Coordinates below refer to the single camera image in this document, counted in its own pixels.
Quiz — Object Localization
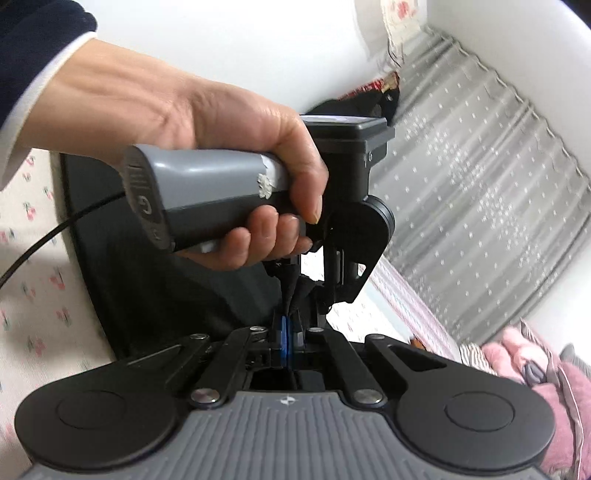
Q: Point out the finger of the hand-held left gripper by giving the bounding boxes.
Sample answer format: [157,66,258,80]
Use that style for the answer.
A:
[275,258,319,324]
[316,222,370,315]

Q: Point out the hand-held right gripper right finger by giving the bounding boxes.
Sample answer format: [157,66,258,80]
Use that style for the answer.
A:
[287,314,455,411]

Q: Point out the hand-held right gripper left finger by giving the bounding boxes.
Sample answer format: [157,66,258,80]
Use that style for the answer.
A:
[117,310,288,411]

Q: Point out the black pants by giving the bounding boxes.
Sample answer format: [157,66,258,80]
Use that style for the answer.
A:
[60,152,334,366]

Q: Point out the person's left forearm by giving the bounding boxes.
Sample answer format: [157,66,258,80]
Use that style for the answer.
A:
[0,0,122,191]

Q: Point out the person's left hand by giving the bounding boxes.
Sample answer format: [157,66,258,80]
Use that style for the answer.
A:
[69,39,330,271]

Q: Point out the pale blue bed sheet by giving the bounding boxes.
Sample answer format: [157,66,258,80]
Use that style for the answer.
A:
[376,291,419,344]

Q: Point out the pink striped blanket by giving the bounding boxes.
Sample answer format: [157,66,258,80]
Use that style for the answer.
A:
[368,262,463,361]

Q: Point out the black white striped cloth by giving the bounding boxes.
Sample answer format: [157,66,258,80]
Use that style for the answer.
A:
[458,342,491,371]

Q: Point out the grey patterned curtain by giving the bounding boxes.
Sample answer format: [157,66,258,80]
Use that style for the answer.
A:
[369,27,591,348]

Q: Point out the pink fluffy cloth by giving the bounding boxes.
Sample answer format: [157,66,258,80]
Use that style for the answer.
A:
[480,325,551,385]

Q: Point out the white floral bed sheet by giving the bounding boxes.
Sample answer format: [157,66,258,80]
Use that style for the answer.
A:
[0,148,409,467]

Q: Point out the dark blue-grey cloth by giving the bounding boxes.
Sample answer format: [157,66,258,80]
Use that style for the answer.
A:
[524,360,549,385]

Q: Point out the white floral hanging cloth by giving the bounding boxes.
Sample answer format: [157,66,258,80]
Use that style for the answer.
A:
[380,0,435,62]

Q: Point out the mauve folded quilt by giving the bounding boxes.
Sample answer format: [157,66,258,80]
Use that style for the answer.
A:
[531,360,591,480]

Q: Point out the black cable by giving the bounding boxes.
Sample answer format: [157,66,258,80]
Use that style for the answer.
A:
[0,191,128,289]

